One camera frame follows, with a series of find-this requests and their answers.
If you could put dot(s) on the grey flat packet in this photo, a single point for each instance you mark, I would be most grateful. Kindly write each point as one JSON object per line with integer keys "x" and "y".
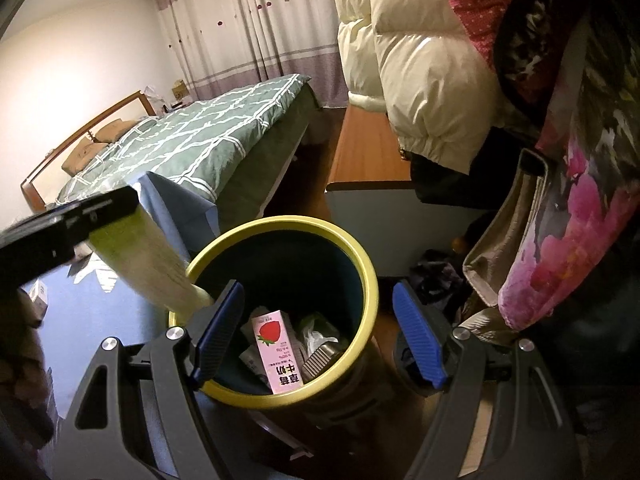
{"x": 252, "y": 357}

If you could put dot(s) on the bed with green quilt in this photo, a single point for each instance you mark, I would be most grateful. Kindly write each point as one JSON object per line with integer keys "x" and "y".
{"x": 75, "y": 135}

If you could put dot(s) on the pink and cream curtain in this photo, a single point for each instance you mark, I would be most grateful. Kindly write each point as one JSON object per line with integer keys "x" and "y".
{"x": 250, "y": 25}

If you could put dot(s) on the brown tissue box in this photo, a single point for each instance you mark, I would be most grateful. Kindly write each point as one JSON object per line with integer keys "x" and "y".
{"x": 181, "y": 90}

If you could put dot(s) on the pink milk carton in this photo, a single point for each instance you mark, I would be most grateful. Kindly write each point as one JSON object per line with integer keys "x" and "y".
{"x": 277, "y": 350}

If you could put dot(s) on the yellow-rimmed dark trash can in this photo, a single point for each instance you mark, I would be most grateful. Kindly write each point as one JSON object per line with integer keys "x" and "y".
{"x": 280, "y": 260}

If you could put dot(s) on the pink floral cloth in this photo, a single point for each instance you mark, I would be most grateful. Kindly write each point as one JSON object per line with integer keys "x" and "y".
{"x": 575, "y": 210}

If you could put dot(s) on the beige fabric bag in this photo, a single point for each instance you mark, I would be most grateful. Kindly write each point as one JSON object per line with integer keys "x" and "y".
{"x": 505, "y": 240}

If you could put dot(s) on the grey ribbed packet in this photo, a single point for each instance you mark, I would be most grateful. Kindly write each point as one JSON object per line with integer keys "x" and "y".
{"x": 322, "y": 360}

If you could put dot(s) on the bed with green duvet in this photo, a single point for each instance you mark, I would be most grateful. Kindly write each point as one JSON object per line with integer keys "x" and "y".
{"x": 200, "y": 125}

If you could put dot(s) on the cream down jacket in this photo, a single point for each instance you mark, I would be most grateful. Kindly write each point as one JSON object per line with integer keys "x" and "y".
{"x": 425, "y": 60}

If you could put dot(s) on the dark clothes on floor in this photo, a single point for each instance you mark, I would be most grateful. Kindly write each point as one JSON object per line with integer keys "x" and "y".
{"x": 440, "y": 280}

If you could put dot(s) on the cream cardboard box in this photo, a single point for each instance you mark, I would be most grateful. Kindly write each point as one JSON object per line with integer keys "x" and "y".
{"x": 145, "y": 260}

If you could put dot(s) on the brown pillow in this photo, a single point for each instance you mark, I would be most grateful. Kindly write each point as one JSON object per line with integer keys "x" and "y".
{"x": 115, "y": 130}
{"x": 82, "y": 157}

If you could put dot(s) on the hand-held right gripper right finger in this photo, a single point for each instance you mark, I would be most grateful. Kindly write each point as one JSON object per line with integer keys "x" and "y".
{"x": 417, "y": 335}

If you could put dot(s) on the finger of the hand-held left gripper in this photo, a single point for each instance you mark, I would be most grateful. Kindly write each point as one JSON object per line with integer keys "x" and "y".
{"x": 55, "y": 232}

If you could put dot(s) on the wooden cabinet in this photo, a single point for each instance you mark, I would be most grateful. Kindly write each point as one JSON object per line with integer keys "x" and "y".
{"x": 365, "y": 150}

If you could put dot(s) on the small white box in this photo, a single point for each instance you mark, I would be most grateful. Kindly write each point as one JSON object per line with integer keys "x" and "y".
{"x": 39, "y": 296}

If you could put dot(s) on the small bedside lamp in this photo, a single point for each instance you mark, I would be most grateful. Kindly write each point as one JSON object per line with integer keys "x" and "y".
{"x": 152, "y": 96}

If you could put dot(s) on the red dotted cloth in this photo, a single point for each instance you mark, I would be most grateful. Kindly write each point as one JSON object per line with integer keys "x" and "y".
{"x": 475, "y": 5}

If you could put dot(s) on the white paper towel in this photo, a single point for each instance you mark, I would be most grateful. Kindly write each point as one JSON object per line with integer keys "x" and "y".
{"x": 317, "y": 335}

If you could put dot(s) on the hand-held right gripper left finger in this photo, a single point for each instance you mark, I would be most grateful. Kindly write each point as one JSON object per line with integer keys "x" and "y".
{"x": 217, "y": 335}

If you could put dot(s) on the person's left hand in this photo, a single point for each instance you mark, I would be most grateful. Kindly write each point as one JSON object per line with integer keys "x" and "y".
{"x": 22, "y": 360}

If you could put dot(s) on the dark patterned garment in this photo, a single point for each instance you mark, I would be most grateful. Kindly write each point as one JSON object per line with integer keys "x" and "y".
{"x": 540, "y": 45}

